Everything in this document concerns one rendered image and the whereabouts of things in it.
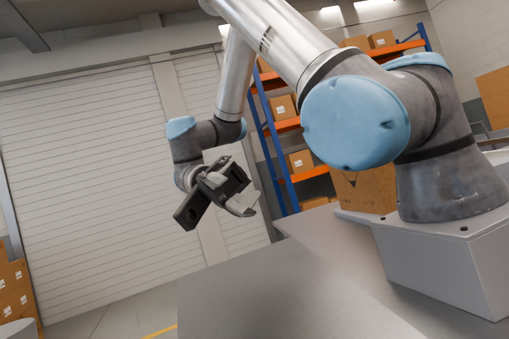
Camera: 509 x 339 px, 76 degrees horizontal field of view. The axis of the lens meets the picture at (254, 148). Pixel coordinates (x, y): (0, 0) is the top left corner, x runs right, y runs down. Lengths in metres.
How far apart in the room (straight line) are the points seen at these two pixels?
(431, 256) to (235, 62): 0.54
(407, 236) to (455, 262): 0.08
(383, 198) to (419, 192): 0.45
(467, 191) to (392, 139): 0.17
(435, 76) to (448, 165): 0.12
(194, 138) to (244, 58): 0.22
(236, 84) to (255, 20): 0.31
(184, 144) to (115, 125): 4.07
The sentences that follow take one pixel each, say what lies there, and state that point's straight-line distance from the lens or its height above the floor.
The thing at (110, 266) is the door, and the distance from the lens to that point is 4.84.
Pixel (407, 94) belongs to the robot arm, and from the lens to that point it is 0.43.
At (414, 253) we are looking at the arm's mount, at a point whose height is 0.89.
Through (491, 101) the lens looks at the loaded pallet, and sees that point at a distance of 4.66.
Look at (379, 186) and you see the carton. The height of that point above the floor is 0.93.
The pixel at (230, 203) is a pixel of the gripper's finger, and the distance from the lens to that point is 0.62.
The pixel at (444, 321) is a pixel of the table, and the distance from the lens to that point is 0.50.
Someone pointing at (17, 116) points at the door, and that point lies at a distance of 5.20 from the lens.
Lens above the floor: 1.07
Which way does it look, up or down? 4 degrees up
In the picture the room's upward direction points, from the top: 17 degrees counter-clockwise
